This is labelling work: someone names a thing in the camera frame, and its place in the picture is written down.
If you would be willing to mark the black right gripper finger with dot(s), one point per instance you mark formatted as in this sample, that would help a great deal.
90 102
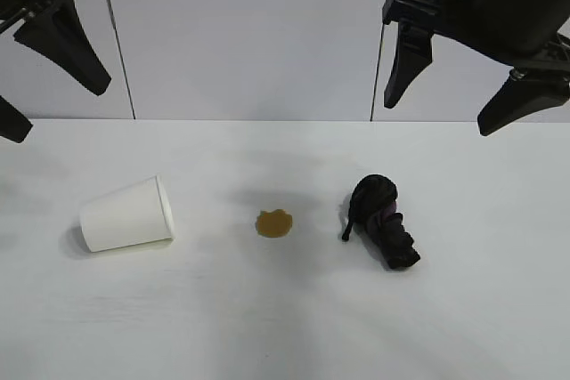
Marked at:
407 64
516 104

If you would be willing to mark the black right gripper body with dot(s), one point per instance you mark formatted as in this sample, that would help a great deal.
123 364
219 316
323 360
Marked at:
512 6

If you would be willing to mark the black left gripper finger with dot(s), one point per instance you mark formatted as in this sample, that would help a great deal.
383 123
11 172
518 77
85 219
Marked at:
11 124
67 46

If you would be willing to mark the white paper cup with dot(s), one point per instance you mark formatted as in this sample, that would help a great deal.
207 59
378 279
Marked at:
124 215

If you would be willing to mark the black purple cloth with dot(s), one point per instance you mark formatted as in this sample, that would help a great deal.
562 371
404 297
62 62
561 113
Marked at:
383 220

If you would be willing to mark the brown liquid spill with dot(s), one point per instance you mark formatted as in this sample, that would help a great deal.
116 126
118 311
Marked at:
274 225

